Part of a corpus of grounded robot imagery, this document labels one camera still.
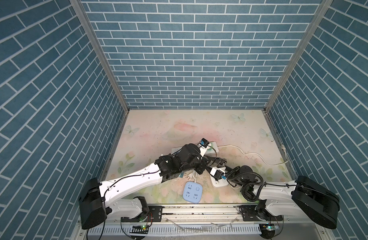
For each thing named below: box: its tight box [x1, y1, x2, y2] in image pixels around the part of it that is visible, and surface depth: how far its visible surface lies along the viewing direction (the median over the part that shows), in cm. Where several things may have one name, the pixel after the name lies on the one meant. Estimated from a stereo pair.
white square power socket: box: [210, 175, 229, 187], surface depth 82 cm
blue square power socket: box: [182, 181, 203, 204], surface depth 80 cm
